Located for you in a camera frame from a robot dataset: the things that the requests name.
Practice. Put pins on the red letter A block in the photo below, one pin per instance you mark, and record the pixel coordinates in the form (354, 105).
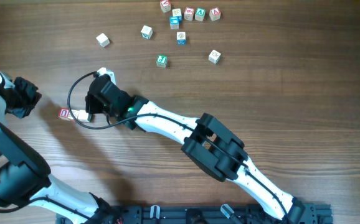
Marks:
(215, 14)

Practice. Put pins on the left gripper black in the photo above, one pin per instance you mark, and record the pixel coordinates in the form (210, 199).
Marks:
(26, 101)

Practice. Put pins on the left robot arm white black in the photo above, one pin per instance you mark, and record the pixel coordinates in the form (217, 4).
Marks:
(25, 176)

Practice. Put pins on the wooden block faint picture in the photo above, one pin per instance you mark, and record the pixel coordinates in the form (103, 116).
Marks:
(83, 116)

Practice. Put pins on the wooden block green side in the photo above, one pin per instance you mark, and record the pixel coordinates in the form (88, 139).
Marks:
(146, 32)

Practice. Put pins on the red number nine block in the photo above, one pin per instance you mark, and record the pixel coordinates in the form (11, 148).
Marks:
(189, 13)

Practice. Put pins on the wooden block red side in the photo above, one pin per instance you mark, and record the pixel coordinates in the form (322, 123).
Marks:
(64, 114)

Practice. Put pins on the black mounting rail base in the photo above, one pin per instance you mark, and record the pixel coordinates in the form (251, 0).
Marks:
(313, 214)

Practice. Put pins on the wooden block star picture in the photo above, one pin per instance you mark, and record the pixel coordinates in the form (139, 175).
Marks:
(214, 56)

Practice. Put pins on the green letter A block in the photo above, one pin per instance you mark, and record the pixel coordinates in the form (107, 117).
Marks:
(200, 14)

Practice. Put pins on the plain top block on blue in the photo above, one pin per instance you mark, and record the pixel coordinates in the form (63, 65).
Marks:
(177, 13)

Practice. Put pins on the plain wooden block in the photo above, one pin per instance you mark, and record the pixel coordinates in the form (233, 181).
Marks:
(103, 40)
(73, 114)

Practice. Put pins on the wooden block circle picture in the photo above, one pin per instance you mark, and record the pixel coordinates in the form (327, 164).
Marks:
(162, 61)

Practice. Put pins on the blue top wooden block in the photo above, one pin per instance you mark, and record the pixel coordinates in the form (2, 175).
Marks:
(174, 22)

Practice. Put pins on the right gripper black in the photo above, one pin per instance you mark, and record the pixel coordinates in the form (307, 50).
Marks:
(90, 104)

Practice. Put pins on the red letter block top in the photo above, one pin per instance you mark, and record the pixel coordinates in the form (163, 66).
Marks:
(165, 5)

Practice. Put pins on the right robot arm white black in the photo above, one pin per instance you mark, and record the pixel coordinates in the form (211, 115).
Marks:
(206, 141)

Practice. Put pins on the wooden block blue side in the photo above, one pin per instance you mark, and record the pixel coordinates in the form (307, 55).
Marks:
(181, 38)

